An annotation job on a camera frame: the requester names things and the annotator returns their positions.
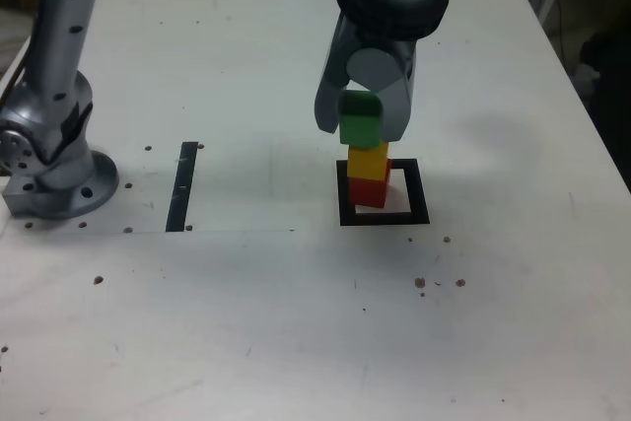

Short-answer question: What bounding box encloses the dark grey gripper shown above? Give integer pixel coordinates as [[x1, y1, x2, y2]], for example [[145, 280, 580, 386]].
[[313, 11, 420, 144]]

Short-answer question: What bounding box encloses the green cube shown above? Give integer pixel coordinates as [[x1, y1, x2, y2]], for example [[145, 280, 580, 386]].
[[338, 90, 384, 149]]

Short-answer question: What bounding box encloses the yellow cube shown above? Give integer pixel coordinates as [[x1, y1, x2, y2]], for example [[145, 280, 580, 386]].
[[347, 140, 389, 181]]

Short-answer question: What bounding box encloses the red cube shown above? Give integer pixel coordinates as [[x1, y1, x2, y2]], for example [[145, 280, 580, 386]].
[[348, 159, 394, 209]]

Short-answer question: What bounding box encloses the black tape square outline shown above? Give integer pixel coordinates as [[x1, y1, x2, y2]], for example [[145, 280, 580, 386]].
[[335, 158, 431, 227]]

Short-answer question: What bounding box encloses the black tape strip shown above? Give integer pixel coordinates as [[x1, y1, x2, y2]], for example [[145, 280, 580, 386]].
[[165, 141, 199, 233]]

